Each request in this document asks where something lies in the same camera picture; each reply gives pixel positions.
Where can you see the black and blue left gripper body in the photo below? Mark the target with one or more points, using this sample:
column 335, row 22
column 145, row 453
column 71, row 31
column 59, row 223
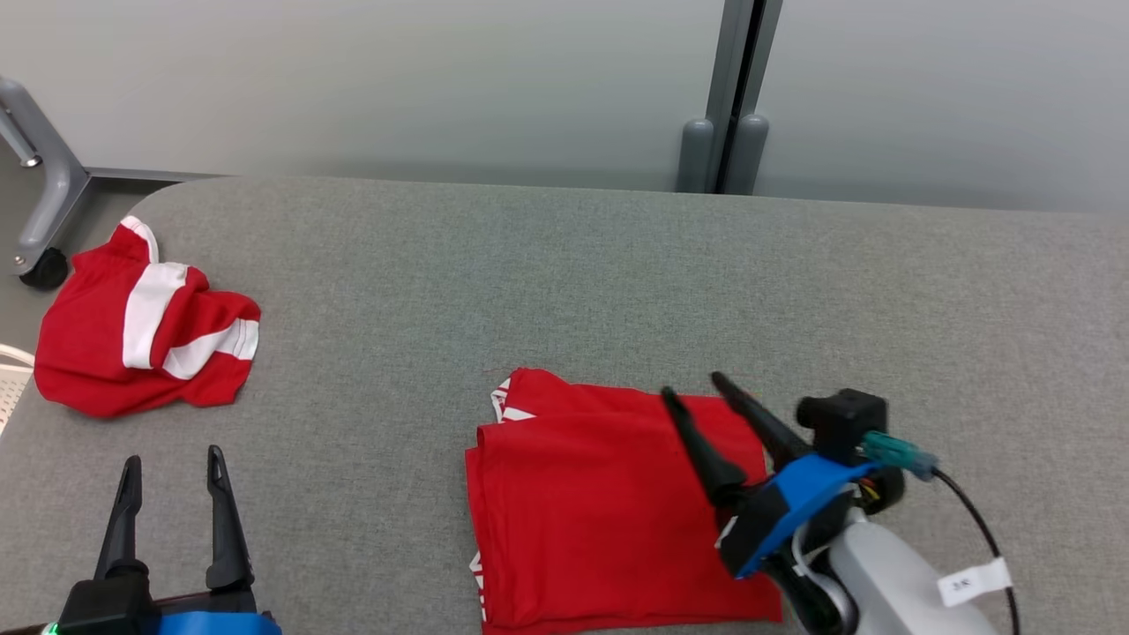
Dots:
column 106, row 608

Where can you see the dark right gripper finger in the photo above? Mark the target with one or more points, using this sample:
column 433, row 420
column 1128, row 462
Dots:
column 766, row 428
column 713, row 459

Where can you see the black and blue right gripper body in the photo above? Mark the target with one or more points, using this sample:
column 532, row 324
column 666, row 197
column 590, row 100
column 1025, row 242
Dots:
column 794, row 503

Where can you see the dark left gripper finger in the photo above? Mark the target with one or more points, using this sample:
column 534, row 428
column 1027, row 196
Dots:
column 228, row 529
column 123, row 529

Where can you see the red basketball jersey white sleeves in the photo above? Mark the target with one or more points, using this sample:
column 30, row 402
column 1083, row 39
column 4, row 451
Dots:
column 600, row 520

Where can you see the red shorts white stripes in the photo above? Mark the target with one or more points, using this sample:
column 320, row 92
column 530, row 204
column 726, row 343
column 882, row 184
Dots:
column 88, row 353

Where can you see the white plastic laundry basket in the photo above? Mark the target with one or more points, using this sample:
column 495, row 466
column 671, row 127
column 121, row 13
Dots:
column 11, row 388

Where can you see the white paper label tag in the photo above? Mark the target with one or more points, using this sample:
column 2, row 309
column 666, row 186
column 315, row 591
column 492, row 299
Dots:
column 975, row 582

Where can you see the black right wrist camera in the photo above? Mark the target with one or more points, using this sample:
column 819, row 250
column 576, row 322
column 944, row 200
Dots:
column 842, row 423

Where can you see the grey cylindrical post bumper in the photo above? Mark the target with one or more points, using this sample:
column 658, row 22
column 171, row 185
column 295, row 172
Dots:
column 748, row 159
column 695, row 159

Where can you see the grey frame leg with caster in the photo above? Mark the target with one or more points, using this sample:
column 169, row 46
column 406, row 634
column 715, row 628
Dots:
column 53, row 185

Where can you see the grey metal partition post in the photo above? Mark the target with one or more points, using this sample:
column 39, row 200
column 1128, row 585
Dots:
column 741, row 70

